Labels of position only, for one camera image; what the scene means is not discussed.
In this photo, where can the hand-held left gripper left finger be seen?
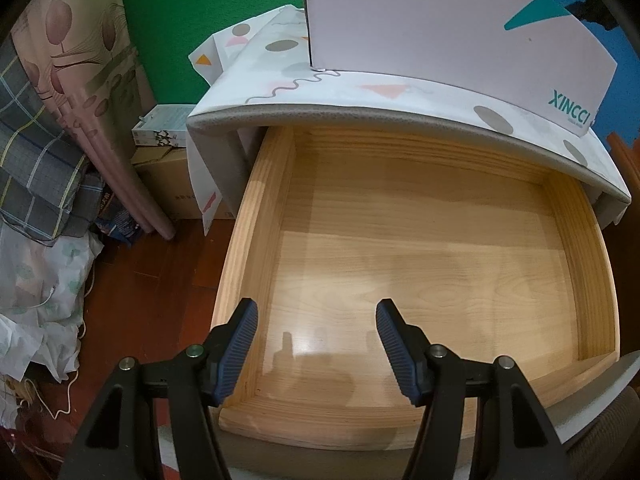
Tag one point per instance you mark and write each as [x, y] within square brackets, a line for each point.
[235, 355]

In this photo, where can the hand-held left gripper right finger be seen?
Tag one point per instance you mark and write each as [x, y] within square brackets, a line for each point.
[400, 355]

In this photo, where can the wooden drawer grey front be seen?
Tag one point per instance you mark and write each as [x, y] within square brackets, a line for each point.
[400, 240]

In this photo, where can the blue packet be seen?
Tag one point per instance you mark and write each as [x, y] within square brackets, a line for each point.
[117, 225]

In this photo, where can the brown cardboard box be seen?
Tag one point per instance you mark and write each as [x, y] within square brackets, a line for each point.
[165, 185]

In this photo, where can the white leaf-print cloth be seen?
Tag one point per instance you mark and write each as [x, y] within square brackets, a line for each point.
[45, 270]

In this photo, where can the white printed carton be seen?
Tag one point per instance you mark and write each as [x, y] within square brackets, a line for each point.
[165, 120]

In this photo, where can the patterned white cover cloth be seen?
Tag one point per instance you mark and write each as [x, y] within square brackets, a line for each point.
[350, 85]

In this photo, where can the grey plaid blanket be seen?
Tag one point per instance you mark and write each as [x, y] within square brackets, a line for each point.
[35, 160]

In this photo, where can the white shoe box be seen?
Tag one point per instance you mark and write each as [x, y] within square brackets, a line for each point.
[425, 25]

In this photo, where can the green foam mat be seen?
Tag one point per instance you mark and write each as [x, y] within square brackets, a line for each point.
[200, 10]

